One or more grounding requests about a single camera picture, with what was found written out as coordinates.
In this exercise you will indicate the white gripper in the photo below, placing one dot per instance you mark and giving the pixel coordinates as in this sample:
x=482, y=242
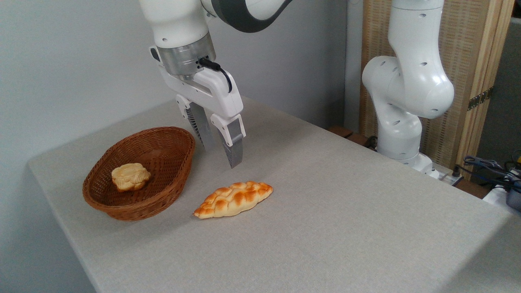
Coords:
x=217, y=91

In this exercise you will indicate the braided golden bread loaf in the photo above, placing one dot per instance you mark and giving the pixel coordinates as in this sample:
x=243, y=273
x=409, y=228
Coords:
x=234, y=198

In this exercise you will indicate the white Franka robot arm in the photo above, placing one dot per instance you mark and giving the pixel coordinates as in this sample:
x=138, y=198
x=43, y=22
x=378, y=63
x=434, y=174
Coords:
x=409, y=81

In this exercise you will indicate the brown wicker basket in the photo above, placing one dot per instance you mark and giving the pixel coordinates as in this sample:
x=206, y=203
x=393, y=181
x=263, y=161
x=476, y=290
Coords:
x=163, y=150

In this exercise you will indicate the small pale bread roll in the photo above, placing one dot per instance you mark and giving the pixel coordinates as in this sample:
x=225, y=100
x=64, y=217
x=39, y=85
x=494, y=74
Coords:
x=130, y=177

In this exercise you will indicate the gray table cloth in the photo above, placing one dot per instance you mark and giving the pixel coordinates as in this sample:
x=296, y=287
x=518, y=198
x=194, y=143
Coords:
x=325, y=228

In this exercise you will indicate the brass screen hinge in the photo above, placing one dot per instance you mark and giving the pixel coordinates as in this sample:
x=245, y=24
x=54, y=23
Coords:
x=479, y=99

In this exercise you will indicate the wooden rattan folding screen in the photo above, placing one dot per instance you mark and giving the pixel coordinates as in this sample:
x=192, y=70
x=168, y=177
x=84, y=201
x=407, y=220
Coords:
x=468, y=49

